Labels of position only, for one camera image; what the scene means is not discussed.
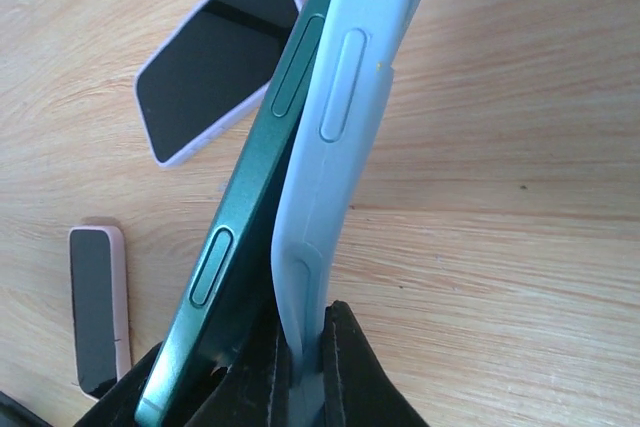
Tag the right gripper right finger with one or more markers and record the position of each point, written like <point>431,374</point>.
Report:
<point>357,390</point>

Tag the teal phone black screen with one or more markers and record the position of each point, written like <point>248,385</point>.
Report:
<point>225,294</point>

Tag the light blue phone case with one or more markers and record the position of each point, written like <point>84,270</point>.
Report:
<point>348,93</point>

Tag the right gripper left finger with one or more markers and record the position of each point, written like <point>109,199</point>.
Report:
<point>253,391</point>

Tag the phone in pink case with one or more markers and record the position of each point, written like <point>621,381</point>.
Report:
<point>97,259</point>

